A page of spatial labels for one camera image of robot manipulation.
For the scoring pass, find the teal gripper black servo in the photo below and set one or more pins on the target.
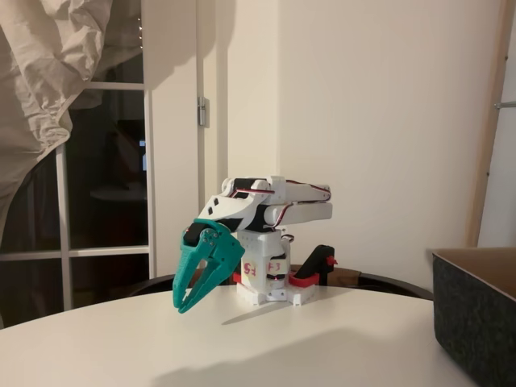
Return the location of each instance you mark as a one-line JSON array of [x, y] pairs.
[[221, 249]]

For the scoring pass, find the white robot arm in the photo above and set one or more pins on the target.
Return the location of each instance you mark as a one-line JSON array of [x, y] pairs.
[[302, 211]]

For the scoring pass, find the dark grey felt box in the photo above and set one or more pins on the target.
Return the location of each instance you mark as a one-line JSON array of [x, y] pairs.
[[475, 322]]

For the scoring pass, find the black clamp red pad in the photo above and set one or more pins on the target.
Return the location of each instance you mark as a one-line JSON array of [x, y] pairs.
[[237, 279], [316, 262]]

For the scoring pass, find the white framed glass door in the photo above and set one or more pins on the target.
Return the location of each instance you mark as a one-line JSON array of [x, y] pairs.
[[149, 161]]

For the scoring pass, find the metal door hinge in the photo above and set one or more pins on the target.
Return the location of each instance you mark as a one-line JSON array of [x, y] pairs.
[[202, 111]]

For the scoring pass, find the dark brown chair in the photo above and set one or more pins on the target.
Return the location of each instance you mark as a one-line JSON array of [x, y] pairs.
[[387, 284]]

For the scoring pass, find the beige curtain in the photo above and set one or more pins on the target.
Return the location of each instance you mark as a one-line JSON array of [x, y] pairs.
[[36, 80]]

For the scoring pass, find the wood framed frosted panel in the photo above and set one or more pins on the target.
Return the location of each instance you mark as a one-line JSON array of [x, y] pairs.
[[483, 161]]

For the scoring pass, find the metal rod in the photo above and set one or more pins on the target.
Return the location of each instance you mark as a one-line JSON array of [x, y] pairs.
[[506, 105]]

